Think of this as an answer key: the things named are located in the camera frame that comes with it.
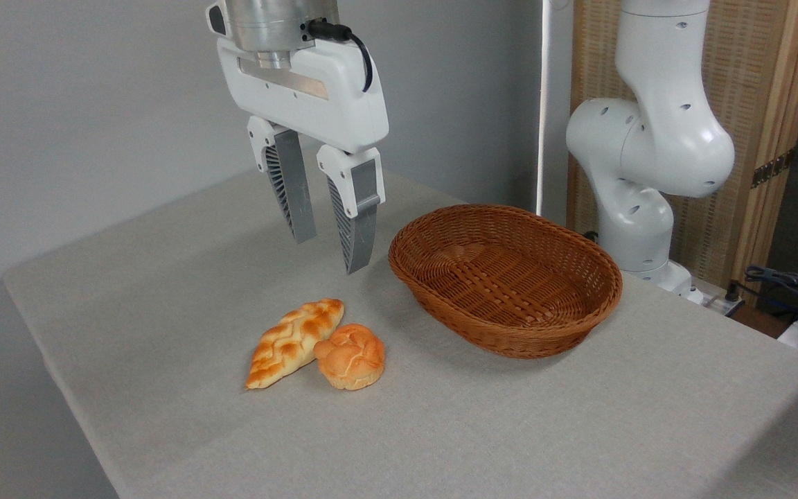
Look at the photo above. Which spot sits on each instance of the round orange bread bun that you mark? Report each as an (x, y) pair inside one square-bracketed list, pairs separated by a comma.
[(352, 357)]

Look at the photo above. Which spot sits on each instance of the brown wicker basket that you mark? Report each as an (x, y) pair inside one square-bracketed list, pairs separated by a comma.
[(510, 277)]

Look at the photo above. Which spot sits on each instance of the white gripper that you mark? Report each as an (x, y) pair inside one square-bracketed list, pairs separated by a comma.
[(316, 104)]

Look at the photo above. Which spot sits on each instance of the metal screen hinge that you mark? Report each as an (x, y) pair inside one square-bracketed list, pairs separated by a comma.
[(773, 168)]

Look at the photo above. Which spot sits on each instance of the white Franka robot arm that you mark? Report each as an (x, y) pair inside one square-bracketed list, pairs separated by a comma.
[(662, 138)]

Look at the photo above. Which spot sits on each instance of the white vertical pole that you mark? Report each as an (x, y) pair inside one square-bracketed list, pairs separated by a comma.
[(544, 104)]

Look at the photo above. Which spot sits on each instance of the grey tablecloth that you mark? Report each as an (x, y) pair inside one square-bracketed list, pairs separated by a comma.
[(510, 430)]

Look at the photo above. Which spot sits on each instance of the braided golden bread loaf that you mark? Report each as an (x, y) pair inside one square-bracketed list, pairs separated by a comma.
[(291, 343)]

